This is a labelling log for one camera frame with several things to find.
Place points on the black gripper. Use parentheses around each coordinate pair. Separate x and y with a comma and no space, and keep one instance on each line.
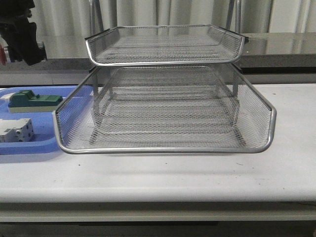
(19,33)

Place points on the green and cream relay module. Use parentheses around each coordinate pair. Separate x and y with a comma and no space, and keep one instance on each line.
(25,101)

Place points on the white circuit breaker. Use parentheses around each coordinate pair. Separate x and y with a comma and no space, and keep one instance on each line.
(16,130)

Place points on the grey stone counter ledge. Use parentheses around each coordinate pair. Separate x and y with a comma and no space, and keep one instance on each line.
(264,50)

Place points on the blue plastic tray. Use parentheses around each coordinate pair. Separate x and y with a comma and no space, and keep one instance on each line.
(43,140)

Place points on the silver mesh tray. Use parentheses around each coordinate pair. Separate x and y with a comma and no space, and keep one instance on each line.
(164,45)
(256,120)
(140,114)

